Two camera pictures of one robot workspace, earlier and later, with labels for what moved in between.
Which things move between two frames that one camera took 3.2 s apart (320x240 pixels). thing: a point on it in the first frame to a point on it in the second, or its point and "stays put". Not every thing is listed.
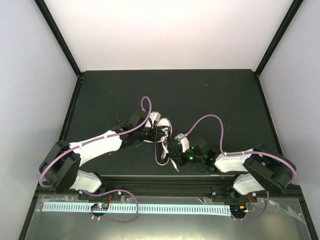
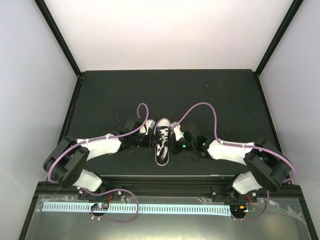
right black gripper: (179, 159) to (175, 149)
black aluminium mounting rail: (205, 186) stays put
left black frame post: (55, 29) stays put
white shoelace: (163, 142) to (164, 135)
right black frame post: (279, 37) stays put
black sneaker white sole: (163, 131) stays put
